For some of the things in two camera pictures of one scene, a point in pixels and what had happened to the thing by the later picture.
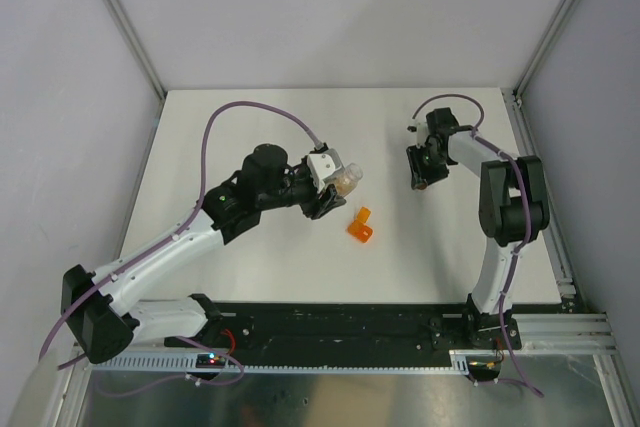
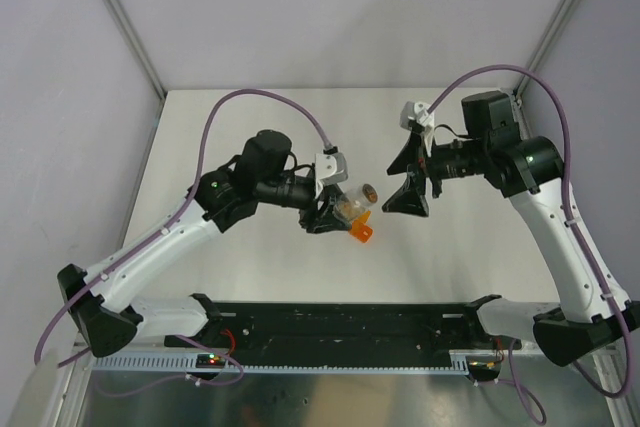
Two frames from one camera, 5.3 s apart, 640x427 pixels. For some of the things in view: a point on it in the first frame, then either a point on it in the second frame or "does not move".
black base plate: [348, 329] does not move
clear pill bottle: [346, 184] -> [356, 201]
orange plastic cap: [359, 228] does not move
